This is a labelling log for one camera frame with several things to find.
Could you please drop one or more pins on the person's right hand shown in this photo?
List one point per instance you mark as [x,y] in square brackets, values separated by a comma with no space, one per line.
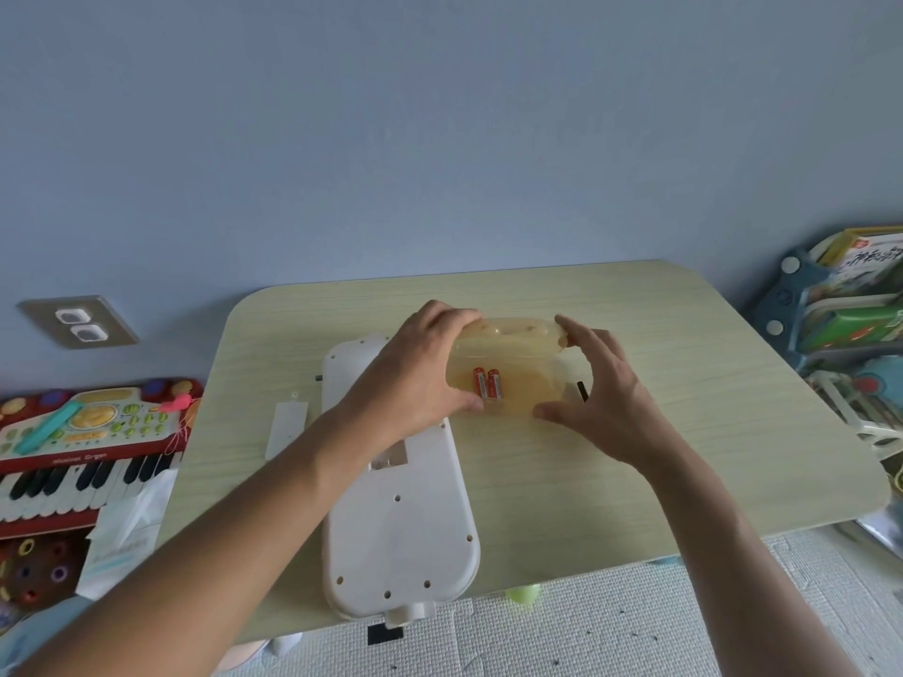
[617,415]

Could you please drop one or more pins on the pink toy microphone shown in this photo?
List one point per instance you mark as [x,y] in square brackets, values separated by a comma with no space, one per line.
[176,403]

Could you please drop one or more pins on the person's left hand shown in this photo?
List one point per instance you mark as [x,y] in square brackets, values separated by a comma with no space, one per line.
[409,377]

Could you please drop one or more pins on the green picture book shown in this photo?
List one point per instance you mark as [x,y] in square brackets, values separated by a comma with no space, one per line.
[853,329]

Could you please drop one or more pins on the silver wall socket plate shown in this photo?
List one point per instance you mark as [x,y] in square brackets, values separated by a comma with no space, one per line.
[77,322]

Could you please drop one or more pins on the white toy rack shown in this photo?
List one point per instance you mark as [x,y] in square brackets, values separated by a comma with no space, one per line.
[861,408]

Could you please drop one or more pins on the person's right thumb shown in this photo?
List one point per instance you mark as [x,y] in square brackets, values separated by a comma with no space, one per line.
[561,410]

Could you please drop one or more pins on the person's right forearm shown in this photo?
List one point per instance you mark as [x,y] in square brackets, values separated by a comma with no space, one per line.
[726,556]

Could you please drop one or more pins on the person's left forearm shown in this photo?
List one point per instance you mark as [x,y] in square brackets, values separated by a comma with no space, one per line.
[211,542]

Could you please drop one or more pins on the red peg board toy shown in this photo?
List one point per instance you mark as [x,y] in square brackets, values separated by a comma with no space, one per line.
[39,578]

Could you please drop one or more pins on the yellow picture book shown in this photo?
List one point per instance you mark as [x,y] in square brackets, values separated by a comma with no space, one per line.
[850,243]

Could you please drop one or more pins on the white plastic toy base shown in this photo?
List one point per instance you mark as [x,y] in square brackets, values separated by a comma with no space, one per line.
[402,528]

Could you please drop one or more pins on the red and silver battery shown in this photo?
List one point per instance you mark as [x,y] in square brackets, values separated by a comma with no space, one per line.
[480,384]
[493,384]

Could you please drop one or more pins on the white battery cover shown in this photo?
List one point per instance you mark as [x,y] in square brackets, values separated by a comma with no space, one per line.
[287,430]

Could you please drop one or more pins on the blue children's bookshelf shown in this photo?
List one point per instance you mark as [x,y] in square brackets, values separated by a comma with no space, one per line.
[783,310]

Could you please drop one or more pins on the white tissue pack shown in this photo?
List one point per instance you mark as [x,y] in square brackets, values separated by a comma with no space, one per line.
[127,535]

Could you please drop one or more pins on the person's left thumb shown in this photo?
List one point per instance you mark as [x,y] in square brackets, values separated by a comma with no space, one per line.
[465,403]

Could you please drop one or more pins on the red toy keyboard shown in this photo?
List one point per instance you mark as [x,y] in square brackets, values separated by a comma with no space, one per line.
[77,451]

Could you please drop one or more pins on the green ball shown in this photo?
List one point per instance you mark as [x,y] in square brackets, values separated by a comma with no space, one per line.
[523,594]

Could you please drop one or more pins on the white picture book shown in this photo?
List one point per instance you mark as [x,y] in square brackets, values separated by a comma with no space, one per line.
[875,264]

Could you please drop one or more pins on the translucent plastic container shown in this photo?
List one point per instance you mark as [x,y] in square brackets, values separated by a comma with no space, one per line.
[522,359]

